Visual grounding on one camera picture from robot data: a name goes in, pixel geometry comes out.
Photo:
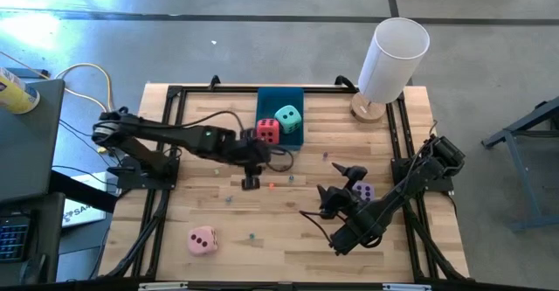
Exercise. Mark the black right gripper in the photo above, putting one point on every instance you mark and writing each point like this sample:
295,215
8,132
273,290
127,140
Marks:
342,203

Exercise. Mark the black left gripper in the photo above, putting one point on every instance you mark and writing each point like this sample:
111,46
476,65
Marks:
255,153

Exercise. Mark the purple foam die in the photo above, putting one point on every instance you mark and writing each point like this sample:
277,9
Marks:
366,191

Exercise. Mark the red foam die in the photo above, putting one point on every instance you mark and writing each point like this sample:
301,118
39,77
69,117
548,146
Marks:
268,131

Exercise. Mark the teal foam die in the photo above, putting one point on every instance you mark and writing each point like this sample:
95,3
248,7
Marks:
288,118

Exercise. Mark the pink foam die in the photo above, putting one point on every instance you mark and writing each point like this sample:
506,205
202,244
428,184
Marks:
202,241

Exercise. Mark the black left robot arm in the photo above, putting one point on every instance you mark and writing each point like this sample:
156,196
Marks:
174,136

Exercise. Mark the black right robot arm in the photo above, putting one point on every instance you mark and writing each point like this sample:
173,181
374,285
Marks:
393,195

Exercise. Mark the blue plastic bin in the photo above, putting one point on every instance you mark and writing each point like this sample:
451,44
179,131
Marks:
268,101

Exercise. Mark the white shade table lamp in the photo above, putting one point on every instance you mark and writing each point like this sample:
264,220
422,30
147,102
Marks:
393,64

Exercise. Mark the white printed box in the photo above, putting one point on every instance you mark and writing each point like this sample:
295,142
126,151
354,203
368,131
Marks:
83,212

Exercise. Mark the grey metal stand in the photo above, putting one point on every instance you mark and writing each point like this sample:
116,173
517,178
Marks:
515,160

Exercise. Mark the dark grey side desk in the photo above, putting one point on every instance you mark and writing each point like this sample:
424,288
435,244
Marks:
26,151

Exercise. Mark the yellow wipes canister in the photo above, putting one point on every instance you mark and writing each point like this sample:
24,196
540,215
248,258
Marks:
15,94

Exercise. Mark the black backlit keyboard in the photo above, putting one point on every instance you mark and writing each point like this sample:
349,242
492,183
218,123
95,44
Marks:
13,238

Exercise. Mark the black aluminium table frame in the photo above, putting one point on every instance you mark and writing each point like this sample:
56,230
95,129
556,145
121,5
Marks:
218,89

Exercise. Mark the white frame light bar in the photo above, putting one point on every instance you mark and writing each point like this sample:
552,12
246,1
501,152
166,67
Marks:
406,287
163,286

